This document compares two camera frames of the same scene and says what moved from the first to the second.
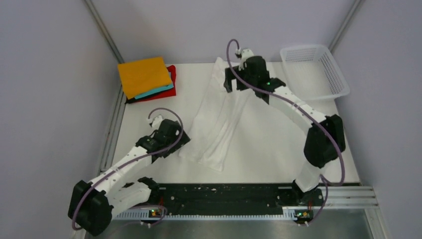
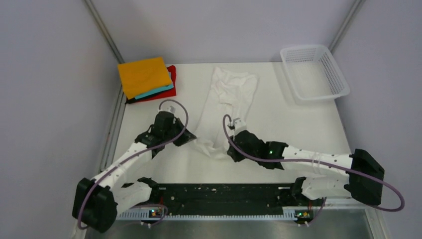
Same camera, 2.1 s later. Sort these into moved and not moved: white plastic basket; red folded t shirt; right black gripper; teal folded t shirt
Moved: right black gripper
Not moved: red folded t shirt; teal folded t shirt; white plastic basket
